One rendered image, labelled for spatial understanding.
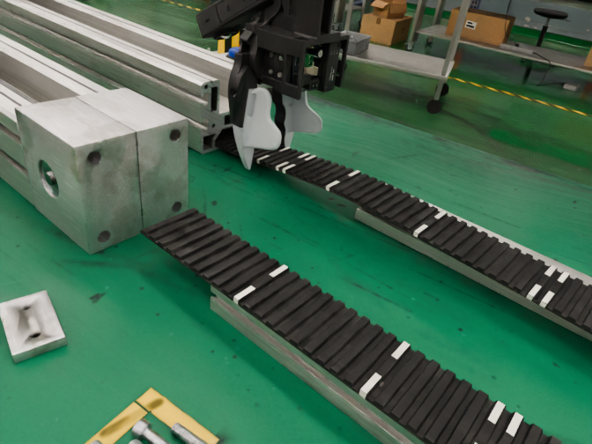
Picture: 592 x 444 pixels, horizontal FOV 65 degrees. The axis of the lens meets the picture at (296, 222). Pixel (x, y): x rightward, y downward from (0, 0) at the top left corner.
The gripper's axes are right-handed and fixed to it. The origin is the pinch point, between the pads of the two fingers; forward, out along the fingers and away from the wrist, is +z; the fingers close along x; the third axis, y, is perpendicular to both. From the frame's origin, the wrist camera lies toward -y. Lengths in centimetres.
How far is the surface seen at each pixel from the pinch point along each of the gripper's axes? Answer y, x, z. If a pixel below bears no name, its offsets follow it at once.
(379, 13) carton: -239, 444, 57
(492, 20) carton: -123, 458, 43
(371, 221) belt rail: 16.1, -1.4, 1.4
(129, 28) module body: -30.2, 3.4, -6.7
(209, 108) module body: -5.8, -3.0, -3.7
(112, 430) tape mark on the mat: 17.5, -30.4, 1.5
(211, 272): 14.1, -20.3, -1.8
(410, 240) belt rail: 20.4, -1.4, 1.2
